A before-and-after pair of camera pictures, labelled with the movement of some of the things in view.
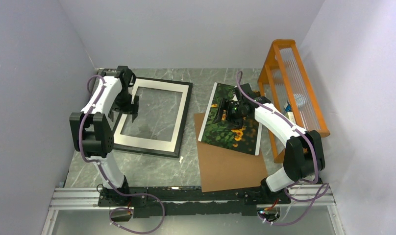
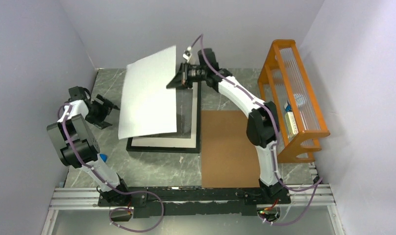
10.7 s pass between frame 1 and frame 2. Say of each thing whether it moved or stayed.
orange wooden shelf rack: stayed
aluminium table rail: stayed
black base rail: stayed
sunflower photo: moved
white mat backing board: moved
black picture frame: moved
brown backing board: stayed
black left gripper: moved
